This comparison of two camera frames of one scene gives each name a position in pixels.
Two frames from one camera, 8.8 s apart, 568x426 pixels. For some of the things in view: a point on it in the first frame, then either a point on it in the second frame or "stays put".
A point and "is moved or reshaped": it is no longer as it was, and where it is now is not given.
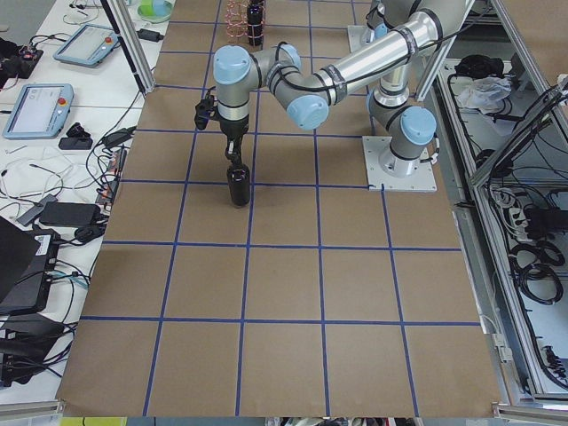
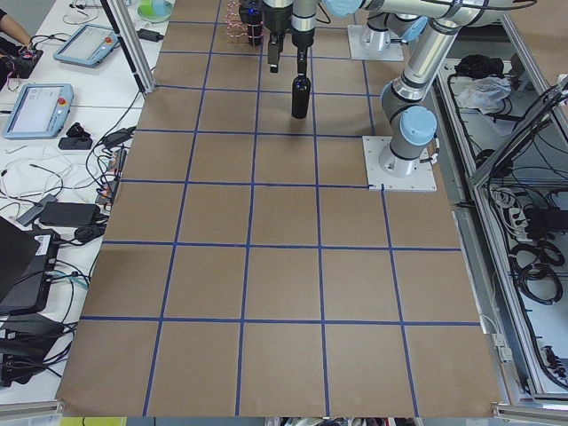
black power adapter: (149, 35) stays put
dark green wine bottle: (239, 179) is moved or reshaped
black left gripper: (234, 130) to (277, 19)
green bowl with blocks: (154, 11) stays put
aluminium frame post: (131, 47) stays put
